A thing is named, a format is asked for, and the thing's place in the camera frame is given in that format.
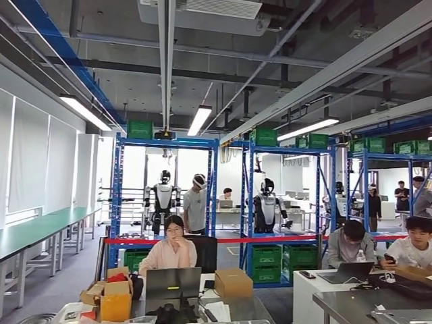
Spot blue metal shelf rack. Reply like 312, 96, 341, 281
107, 132, 221, 270
347, 148, 432, 238
239, 140, 338, 288

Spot green-top workbench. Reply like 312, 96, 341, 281
47, 206, 102, 254
0, 217, 69, 314

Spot steel workbench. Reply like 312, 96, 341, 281
312, 287, 432, 324

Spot long ceiling light strip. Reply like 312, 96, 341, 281
276, 117, 341, 142
187, 105, 214, 138
59, 94, 113, 133

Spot white desk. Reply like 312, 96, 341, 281
215, 207, 245, 231

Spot white and black humanoid robot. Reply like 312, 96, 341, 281
252, 178, 290, 235
322, 181, 349, 230
143, 169, 182, 236

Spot black office chair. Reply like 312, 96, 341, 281
184, 235, 218, 275

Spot closed cardboard box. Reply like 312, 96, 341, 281
214, 267, 255, 300

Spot white paper sheets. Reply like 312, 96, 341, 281
202, 300, 232, 324

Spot grey steel table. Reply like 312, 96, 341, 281
51, 273, 276, 324

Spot black gear pile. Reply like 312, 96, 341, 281
146, 292, 199, 324

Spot white table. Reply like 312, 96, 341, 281
292, 267, 432, 324

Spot open cardboard box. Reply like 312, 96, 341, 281
79, 266, 134, 307

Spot grey roller blind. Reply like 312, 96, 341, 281
0, 89, 16, 229
8, 97, 51, 215
45, 116, 79, 215

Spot blue overhead beam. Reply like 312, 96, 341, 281
10, 0, 126, 127

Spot large black bag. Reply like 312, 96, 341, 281
367, 273, 432, 300

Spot round floor fan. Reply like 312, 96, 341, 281
17, 312, 57, 324

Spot red barrier strap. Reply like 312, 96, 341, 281
103, 234, 408, 247

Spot white twin overhead rail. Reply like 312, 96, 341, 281
156, 0, 177, 132

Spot leaning dark frame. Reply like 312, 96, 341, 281
94, 225, 110, 283

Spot grey overhead cable tray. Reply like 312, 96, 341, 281
219, 0, 432, 145

